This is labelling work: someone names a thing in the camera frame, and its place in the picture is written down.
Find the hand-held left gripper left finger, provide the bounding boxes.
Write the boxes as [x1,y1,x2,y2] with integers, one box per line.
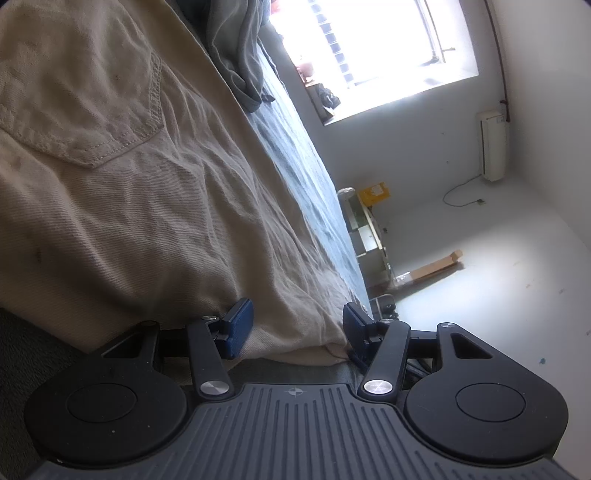
[100,298,256,401]

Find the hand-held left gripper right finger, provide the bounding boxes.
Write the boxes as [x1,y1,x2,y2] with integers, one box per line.
[342,302,495,402]

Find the beige pants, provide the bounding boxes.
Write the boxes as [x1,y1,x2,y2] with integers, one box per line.
[0,0,371,368]

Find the black wheeled chair base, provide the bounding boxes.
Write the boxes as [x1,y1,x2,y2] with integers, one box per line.
[370,294,401,325]

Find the white desk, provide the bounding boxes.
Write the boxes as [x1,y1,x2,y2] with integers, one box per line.
[338,186,399,297]

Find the cardboard plank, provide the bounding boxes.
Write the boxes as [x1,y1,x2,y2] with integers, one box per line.
[394,248,465,290]

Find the yellow box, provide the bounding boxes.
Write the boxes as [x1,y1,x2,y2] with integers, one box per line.
[357,182,392,209]

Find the white air conditioner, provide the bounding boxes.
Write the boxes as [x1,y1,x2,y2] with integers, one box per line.
[476,107,509,182]

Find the grey garment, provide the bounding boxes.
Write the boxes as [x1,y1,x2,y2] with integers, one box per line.
[204,0,279,114]

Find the window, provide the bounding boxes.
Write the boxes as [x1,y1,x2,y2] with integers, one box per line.
[267,0,482,126]

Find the wall power cable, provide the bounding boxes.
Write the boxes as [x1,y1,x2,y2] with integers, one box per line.
[442,172,486,208]

